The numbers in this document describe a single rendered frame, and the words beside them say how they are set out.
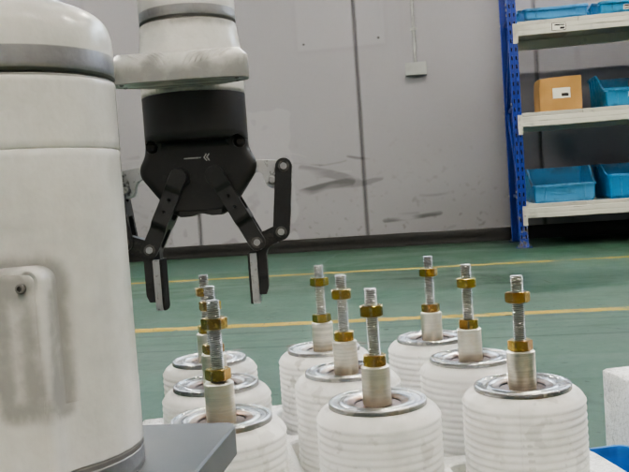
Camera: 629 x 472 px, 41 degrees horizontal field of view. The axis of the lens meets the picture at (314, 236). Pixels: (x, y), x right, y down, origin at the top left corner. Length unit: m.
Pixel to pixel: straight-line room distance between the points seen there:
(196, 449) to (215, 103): 0.27
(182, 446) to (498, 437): 0.31
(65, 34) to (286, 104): 5.62
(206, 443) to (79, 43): 0.19
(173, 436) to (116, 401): 0.07
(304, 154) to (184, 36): 5.34
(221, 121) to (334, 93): 5.34
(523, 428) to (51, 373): 0.40
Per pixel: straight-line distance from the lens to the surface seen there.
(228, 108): 0.60
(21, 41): 0.35
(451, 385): 0.77
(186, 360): 0.88
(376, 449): 0.62
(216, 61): 0.56
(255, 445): 0.61
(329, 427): 0.64
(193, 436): 0.43
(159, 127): 0.60
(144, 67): 0.56
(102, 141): 0.37
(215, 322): 0.62
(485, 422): 0.67
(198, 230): 6.10
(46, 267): 0.35
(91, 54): 0.37
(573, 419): 0.67
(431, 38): 5.93
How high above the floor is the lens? 0.42
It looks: 3 degrees down
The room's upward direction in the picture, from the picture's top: 4 degrees counter-clockwise
